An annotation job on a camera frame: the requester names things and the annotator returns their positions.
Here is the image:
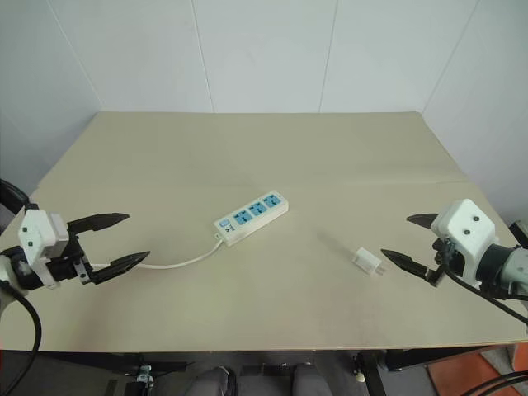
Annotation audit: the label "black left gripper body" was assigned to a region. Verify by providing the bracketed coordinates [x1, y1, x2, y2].
[44, 230, 95, 286]

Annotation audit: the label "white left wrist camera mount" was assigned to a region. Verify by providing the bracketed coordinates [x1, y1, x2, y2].
[17, 209, 70, 290]

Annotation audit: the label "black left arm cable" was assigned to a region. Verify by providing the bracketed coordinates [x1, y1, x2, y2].
[0, 282, 44, 354]

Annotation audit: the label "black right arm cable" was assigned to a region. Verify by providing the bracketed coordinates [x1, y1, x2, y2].
[452, 273, 528, 328]

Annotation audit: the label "black curved tube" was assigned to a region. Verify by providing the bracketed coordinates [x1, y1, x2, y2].
[0, 178, 29, 216]

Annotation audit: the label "white power strip blue sockets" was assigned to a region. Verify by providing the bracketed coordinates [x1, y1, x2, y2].
[212, 190, 290, 248]

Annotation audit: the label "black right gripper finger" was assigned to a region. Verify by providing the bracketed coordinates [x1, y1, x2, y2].
[405, 212, 441, 233]
[379, 248, 431, 282]

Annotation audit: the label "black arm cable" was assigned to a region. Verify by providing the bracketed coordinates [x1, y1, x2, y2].
[452, 273, 528, 328]
[0, 282, 44, 354]

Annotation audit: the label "white cable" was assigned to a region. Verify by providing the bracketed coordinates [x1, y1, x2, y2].
[87, 238, 223, 272]

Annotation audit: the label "white plug adapter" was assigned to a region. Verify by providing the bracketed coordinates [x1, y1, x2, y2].
[351, 246, 389, 279]

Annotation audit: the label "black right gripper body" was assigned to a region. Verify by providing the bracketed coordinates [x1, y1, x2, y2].
[427, 236, 460, 287]

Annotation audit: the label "dark grey rounded shape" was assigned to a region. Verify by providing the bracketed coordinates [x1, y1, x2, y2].
[191, 364, 238, 396]

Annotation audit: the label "black floor cable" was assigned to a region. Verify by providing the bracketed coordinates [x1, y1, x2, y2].
[478, 369, 528, 396]

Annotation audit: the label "black table leg frame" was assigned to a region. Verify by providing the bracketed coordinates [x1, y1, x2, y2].
[355, 348, 494, 396]

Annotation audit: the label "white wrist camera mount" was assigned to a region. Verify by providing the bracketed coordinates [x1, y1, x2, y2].
[17, 209, 70, 290]
[430, 198, 501, 290]

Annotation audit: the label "black box-shaped object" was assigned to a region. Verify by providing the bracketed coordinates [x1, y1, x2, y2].
[508, 220, 528, 249]

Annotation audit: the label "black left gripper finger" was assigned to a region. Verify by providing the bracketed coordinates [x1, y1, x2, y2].
[87, 250, 151, 285]
[67, 212, 131, 237]

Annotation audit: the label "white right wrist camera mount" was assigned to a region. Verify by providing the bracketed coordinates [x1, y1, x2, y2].
[430, 198, 501, 290]

